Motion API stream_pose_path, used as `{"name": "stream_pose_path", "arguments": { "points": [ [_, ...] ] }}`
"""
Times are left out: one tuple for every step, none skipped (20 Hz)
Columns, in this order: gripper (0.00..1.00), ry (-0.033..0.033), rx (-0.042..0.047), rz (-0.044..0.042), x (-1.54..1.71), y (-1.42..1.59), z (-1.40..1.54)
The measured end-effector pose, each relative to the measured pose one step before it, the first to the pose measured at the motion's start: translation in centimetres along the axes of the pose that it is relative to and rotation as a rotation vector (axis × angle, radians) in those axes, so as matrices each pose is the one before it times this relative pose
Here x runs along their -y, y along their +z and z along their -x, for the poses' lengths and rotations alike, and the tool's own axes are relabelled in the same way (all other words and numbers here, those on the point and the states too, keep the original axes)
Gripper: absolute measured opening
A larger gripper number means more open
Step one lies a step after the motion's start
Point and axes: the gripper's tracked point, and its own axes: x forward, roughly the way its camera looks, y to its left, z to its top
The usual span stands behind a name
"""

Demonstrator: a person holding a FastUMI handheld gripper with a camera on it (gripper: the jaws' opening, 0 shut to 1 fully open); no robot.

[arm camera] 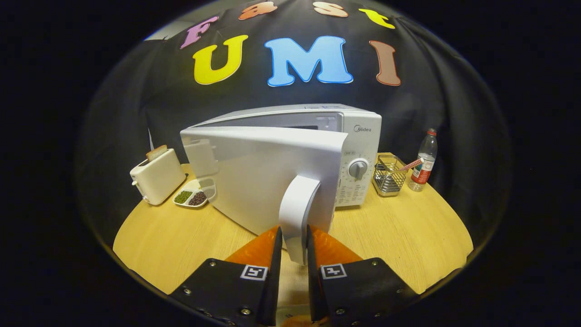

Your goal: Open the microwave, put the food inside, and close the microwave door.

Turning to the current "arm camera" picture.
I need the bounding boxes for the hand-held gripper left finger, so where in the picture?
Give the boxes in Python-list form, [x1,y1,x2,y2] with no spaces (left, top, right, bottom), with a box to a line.
[169,226,283,327]

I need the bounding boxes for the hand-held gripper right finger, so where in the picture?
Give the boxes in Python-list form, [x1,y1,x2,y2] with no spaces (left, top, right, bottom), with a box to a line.
[306,225,418,327]

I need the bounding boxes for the white microwave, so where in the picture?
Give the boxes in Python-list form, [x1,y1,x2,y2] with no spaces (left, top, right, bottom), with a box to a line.
[180,104,382,265]

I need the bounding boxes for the white divided dish with beans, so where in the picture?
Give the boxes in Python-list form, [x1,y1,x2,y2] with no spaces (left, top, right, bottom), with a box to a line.
[172,178,217,208]

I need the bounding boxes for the white toaster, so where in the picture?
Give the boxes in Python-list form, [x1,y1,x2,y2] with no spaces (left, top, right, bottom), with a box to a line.
[130,148,187,206]

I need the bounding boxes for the clear plastic water bottle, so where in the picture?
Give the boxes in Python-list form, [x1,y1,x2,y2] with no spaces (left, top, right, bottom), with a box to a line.
[408,129,438,192]

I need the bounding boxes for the toast slice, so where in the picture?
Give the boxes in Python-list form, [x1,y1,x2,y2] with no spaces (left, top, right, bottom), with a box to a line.
[146,145,168,163]

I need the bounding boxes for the wire mesh utensil holder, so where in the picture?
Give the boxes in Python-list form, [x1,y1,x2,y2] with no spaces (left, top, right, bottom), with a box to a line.
[372,154,409,197]

